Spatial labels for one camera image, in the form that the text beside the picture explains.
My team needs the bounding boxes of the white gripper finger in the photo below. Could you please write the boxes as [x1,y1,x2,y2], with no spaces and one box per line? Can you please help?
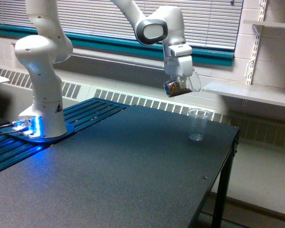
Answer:
[179,76,187,88]

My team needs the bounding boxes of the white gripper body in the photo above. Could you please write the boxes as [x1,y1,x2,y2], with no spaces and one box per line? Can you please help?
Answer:
[163,43,193,77]

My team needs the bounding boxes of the clear cup with brown pellets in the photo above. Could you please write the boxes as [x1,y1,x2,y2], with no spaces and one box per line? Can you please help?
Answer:
[163,69,202,97]

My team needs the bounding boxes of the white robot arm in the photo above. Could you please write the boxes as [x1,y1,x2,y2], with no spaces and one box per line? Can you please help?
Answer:
[13,0,193,139]

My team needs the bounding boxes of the teal window sill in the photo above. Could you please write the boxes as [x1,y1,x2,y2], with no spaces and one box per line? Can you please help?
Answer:
[0,24,234,67]

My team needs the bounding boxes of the clear plastic cup on table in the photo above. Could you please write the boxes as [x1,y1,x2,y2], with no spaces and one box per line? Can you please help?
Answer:
[188,109,210,141]

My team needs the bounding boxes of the white window blinds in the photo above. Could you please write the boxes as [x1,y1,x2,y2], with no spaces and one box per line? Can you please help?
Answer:
[0,0,244,50]

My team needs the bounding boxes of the black table leg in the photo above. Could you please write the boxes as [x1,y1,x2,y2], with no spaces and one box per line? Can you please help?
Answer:
[211,130,240,228]

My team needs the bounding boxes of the white baseboard heater vent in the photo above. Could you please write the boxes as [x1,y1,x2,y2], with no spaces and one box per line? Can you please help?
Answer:
[0,68,285,147]

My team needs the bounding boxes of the blue slotted mounting plate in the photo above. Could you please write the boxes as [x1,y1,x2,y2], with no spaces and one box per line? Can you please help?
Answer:
[0,98,129,171]

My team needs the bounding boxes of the white shelf rail bracket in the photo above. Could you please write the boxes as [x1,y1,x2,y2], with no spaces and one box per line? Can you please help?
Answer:
[245,0,267,85]

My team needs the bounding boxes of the lower white wall shelf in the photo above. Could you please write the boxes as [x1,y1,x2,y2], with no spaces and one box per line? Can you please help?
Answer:
[202,81,285,107]

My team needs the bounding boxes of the white wall shelf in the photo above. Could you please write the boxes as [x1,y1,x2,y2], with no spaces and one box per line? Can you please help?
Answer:
[243,20,285,29]
[202,81,285,107]

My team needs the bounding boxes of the upper white wall shelf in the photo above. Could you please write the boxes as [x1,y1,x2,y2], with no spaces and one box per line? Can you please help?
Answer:
[243,20,285,29]

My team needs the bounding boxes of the black cables at base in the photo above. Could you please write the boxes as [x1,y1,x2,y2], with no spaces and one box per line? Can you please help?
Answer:
[0,121,22,136]

